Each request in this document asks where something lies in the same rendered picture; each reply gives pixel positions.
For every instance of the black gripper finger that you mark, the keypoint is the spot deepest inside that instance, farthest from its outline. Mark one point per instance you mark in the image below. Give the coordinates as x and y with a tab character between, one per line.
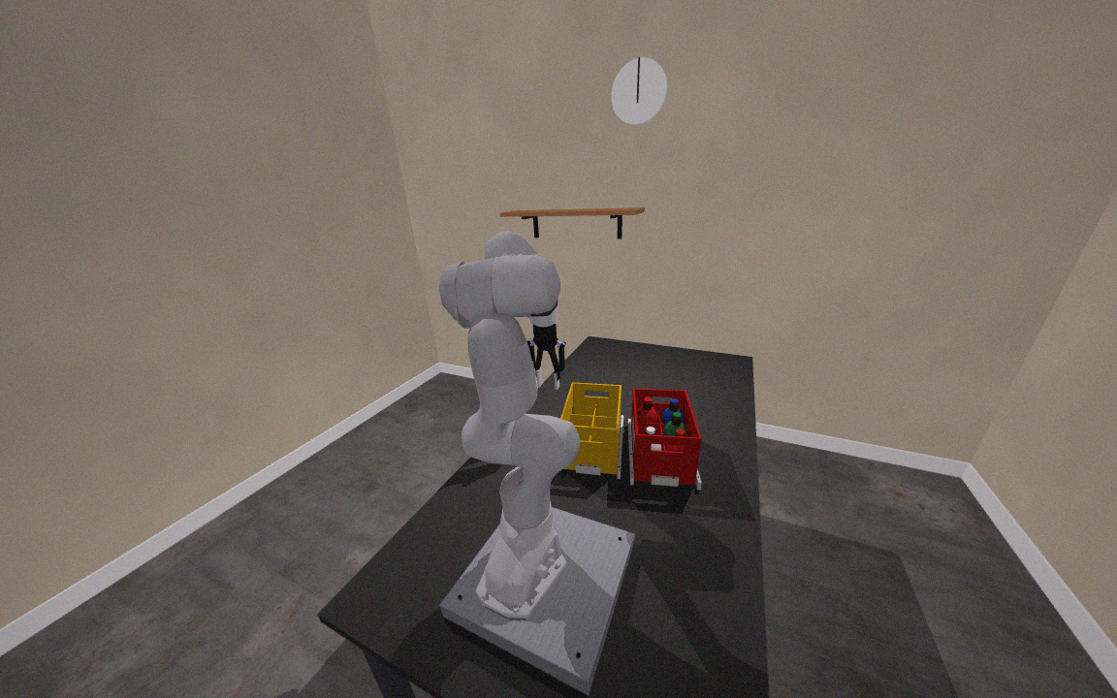
536	364
558	363

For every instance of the blue bottle with light blue label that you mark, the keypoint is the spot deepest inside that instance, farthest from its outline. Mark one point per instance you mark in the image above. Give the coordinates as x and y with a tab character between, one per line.
668	412

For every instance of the green bottle with pale green label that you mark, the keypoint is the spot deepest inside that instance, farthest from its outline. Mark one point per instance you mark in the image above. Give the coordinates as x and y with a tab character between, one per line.
671	427

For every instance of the red crate with dividers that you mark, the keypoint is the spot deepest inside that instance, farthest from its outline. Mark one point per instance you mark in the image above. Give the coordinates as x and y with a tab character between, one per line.
647	462

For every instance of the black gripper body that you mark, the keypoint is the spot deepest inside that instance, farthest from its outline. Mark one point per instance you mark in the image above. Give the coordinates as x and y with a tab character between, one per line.
545	334

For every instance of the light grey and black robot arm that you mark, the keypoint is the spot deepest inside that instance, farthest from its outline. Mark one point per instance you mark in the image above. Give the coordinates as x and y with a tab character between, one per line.
485	296

